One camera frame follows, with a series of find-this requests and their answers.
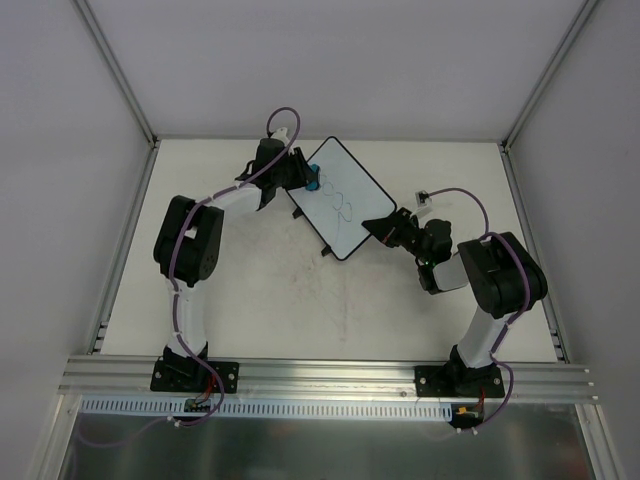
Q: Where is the blue whiteboard eraser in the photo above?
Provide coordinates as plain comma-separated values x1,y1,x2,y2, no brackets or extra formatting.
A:
305,164,320,191

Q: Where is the small black-framed whiteboard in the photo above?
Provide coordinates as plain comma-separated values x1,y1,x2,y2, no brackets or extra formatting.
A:
288,137,397,261

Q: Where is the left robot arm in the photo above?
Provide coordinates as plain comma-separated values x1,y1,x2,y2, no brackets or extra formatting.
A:
153,138,320,390

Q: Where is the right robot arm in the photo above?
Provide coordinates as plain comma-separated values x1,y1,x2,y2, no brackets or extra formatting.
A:
362,209,548,399

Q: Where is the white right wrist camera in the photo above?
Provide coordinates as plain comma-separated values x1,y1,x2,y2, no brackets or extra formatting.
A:
413,190,432,219

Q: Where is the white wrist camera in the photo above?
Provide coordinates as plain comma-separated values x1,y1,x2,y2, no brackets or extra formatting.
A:
413,190,432,219
270,127,290,144

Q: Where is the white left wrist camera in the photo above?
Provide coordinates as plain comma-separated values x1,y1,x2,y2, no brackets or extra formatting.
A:
270,127,290,144

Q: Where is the whiteboard wire stand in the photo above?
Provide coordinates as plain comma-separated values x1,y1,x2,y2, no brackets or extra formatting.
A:
291,207,333,258

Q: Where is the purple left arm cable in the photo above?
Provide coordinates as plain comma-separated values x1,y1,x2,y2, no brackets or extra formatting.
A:
74,106,303,449

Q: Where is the right aluminium frame post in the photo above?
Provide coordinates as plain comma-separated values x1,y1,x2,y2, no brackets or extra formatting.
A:
500,0,601,152

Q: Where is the aluminium frame post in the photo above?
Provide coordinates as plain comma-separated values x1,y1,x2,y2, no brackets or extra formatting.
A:
71,0,157,147
500,0,601,152

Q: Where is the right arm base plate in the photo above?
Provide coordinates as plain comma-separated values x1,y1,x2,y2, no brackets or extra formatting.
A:
414,363,505,399

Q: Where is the left aluminium frame post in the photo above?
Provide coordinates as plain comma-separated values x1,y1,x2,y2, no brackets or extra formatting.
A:
71,0,157,147

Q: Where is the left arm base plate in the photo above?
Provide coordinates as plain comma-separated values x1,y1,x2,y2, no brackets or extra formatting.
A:
150,358,240,394

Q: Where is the white slotted cable duct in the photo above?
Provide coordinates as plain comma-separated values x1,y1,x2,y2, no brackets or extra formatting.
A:
79,395,453,423

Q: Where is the aluminium mounting rail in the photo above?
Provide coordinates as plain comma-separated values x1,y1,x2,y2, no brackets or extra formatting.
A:
57,355,600,404

